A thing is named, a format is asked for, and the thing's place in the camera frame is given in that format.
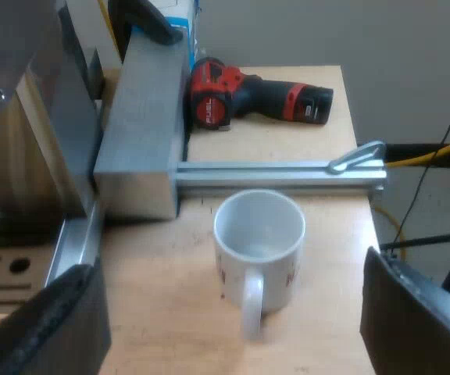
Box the aluminium rail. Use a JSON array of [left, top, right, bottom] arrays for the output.
[[175, 157, 389, 199]]

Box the yellow cable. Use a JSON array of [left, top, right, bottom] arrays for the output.
[[373, 134, 450, 252]]

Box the grey metal block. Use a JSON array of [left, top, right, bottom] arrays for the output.
[[93, 35, 190, 222]]

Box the red and black cordless drill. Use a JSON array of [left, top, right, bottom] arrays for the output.
[[187, 56, 335, 133]]

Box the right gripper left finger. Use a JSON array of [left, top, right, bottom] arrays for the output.
[[0, 256, 113, 375]]

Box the blue and white box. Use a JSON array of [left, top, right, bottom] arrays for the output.
[[161, 0, 202, 67]]

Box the black cable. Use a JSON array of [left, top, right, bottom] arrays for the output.
[[393, 66, 450, 245]]

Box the steel espresso machine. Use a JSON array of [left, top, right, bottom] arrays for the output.
[[0, 0, 107, 318]]

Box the metal corner bracket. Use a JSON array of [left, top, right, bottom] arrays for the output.
[[327, 140, 388, 175]]

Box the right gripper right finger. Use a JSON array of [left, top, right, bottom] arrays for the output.
[[359, 245, 450, 375]]

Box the white mug, red black print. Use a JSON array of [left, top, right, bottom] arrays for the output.
[[212, 188, 308, 341]]

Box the black bar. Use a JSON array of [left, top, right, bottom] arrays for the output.
[[384, 142, 450, 170]]

